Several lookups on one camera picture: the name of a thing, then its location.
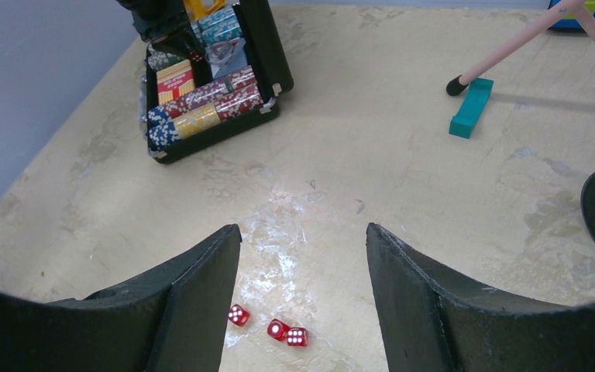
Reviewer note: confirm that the teal block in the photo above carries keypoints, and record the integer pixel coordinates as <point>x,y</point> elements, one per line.
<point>464,121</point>

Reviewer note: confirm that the pink music stand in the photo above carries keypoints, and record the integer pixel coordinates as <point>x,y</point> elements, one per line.
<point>562,9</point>

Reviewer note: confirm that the blue card deck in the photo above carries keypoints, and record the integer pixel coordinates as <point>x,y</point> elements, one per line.
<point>226,57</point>

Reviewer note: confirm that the red 100 chip stack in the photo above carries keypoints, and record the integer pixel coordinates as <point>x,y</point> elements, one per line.
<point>238,102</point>

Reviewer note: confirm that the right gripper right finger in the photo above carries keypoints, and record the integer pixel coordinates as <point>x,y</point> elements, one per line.
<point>434,318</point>

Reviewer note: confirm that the light blue chip row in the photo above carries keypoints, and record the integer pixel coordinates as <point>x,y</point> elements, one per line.
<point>220,26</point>

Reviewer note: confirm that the blue white chip stack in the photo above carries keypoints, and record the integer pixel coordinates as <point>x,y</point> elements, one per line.
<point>163,135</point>

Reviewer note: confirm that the yellow 50 chip stack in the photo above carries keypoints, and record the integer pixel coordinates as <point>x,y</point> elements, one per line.
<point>196,121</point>

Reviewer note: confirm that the red die pair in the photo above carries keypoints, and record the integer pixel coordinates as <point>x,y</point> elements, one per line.
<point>278,330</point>
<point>297,337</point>

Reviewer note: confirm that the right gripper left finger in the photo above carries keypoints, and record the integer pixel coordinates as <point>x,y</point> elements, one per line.
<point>172,317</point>

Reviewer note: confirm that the red Texas Hold'em card deck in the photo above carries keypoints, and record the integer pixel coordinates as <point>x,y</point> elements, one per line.
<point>174,81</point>

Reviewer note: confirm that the black poker chip case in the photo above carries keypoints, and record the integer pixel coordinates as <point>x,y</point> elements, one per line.
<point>209,75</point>

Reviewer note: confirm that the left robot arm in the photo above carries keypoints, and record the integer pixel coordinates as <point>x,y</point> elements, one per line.
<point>153,19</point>

